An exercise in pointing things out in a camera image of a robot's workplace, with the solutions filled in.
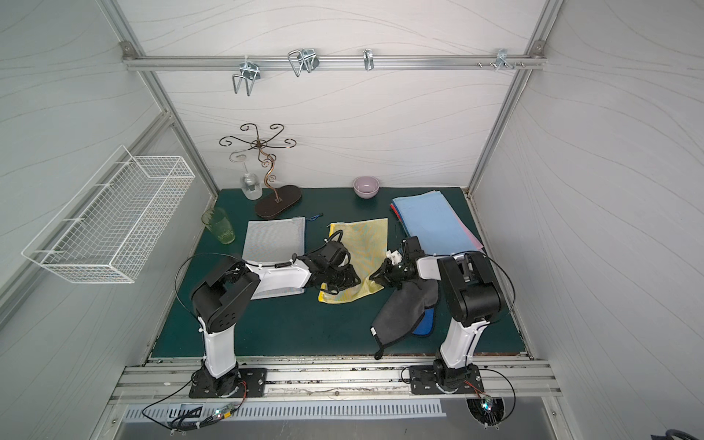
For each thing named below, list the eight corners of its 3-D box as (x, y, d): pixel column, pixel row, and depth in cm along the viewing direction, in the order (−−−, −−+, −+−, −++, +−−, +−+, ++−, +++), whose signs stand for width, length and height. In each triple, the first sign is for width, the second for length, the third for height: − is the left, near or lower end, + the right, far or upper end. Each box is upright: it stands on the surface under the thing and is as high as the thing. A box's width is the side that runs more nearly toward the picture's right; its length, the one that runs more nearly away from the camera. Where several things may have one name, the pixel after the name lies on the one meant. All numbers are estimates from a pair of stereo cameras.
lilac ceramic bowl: (352, 203, 122) (352, 190, 116) (352, 189, 128) (352, 176, 122) (379, 203, 122) (380, 190, 116) (378, 189, 128) (379, 176, 122)
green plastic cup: (213, 244, 105) (198, 223, 95) (219, 229, 110) (205, 207, 100) (236, 244, 105) (223, 223, 95) (241, 229, 110) (229, 207, 100)
